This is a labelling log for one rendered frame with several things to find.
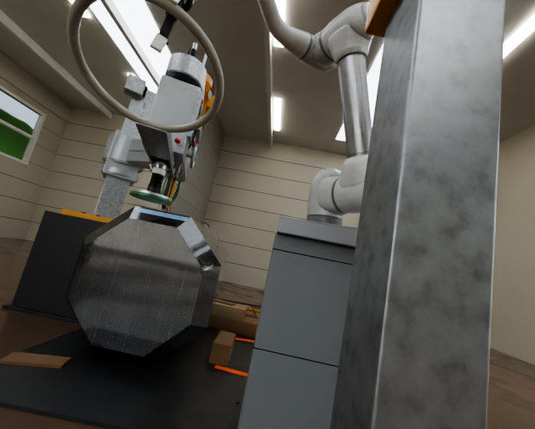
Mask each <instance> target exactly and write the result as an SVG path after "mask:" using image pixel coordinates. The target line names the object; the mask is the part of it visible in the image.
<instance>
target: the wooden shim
mask: <svg viewBox="0 0 535 429"><path fill-rule="evenodd" d="M70 360H71V358H70V357H60V356H50V355H42V354H33V353H23V352H12V353H10V354H9V355H8V356H6V357H4V358H2V359H0V363H1V364H12V365H22V366H32V367H42V368H52V369H61V368H63V367H64V366H65V365H66V364H67V363H68V362H69V361H70Z"/></svg>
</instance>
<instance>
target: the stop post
mask: <svg viewBox="0 0 535 429"><path fill-rule="evenodd" d="M504 13H505V0H369V6H368V11H367V22H366V28H365V32H366V34H368V35H373V36H377V37H384V46H383V53H382V59H381V65H380V72H379V78H378V89H377V95H376V102H375V108H374V114H373V126H372V132H371V139H370V145H369V151H368V157H367V169H366V175H365V181H364V187H363V193H362V201H361V212H360V218H359V224H358V230H357V237H356V248H355V254H354V260H353V267H352V273H351V280H350V291H349V298H348V304H347V310H346V316H345V322H344V334H343V340H342V346H341V353H340V359H339V371H338V377H337V383H336V389H335V396H334V402H333V413H332V419H331V426H330V429H487V400H488V381H489V362H490V342H491V322H492V285H493V265H494V245H495V226H496V206H497V187H498V148H499V129H500V109H501V90H502V70H503V51H504Z"/></svg>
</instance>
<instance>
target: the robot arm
mask: <svg viewBox="0 0 535 429"><path fill-rule="evenodd" d="M168 1H170V2H171V3H173V4H174V5H176V6H177V5H179V6H180V7H181V8H182V9H183V10H184V11H185V12H188V11H190V10H191V9H193V8H194V7H196V4H197V2H198V1H199V0H168ZM258 2H259V6H260V9H261V12H262V15H263V17H264V20H265V24H266V26H267V28H268V30H269V31H270V33H271V35H272V36H273V37H274V38H275V40H277V42H279V43H280V44H281V45H282V46H283V47H284V48H285V49H287V50H288V51H289V52H290V53H291V54H292V55H293V56H294V57H295V58H297V59H298V60H300V61H301V62H302V63H304V64H305V65H307V66H308V67H310V68H312V69H315V70H317V71H319V72H331V71H333V70H334V69H335V68H336V67H338V68H339V84H340V93H341V101H342V110H343V119H344V135H345V144H346V152H347V159H346V160H345V161H344V163H343V165H342V166H341V171H338V170H337V169H324V170H322V171H320V172H319V173H318V174H317V175H316V176H315V178H314V180H313V181H312V183H311V186H310V194H309V199H308V207H307V218H306V220H310V221H316V222H322V223H328V224H334V225H341V226H342V218H343V215H346V214H360V212H361V201H362V193H363V187H364V181H365V175H366V169H367V157H368V151H369V145H370V139H371V132H372V121H371V112H370V104H369V94H368V86H367V69H366V61H365V59H366V58H367V55H368V51H369V48H370V44H371V41H372V38H373V37H374V36H373V35H368V34H366V32H365V28H366V22H367V11H368V6H369V2H366V3H357V4H354V5H352V6H350V7H348V8H347V9H346V10H344V11H343V12H342V13H340V14H339V15H338V16H336V17H335V18H334V19H333V20H332V21H331V22H330V23H329V24H328V25H327V26H326V27H325V28H324V29H323V30H322V31H320V32H318V33H317V34H316V35H315V36H314V35H312V34H309V33H308V32H306V31H301V30H299V29H296V28H294V27H291V26H289V25H288V24H286V23H285V22H284V21H283V19H282V17H281V16H280V13H279V10H278V7H277V5H276V0H258ZM165 15H166V18H165V20H164V22H163V24H162V28H161V30H160V31H159V33H157V34H156V36H155V37H154V39H153V41H152V42H151V44H150V47H151V48H152V49H154V50H156V51H157V52H158V53H161V52H162V50H163V48H165V46H166V44H167V45H168V38H169V36H170V34H171V31H172V30H173V28H174V25H175V24H176V22H177V19H176V18H174V17H173V16H172V15H171V14H170V13H168V12H167V11H166V13H165Z"/></svg>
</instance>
